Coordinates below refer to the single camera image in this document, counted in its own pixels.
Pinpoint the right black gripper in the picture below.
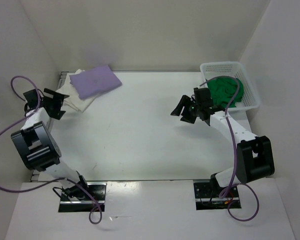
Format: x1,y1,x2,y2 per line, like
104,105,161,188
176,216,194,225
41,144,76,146
170,94,202,124

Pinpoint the white t shirt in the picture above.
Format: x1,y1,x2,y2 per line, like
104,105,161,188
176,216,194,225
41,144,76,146
56,69,99,113

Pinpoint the purple t shirt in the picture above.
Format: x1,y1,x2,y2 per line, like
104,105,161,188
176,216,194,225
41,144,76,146
70,65,122,100

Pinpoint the green t shirt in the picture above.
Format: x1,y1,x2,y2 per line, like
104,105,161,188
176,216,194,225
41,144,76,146
207,76,245,108

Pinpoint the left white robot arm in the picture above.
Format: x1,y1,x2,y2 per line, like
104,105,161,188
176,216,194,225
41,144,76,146
11,88,90,200

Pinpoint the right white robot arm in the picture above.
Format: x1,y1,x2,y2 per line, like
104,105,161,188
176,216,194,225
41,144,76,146
170,88,275,197

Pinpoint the white plastic basket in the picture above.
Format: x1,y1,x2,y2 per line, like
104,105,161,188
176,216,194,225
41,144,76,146
199,61,261,113

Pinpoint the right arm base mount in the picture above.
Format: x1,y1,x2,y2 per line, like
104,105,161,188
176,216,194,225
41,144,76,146
193,179,242,211

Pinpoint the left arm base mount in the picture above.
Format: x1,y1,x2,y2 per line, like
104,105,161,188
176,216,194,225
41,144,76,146
52,182,107,213

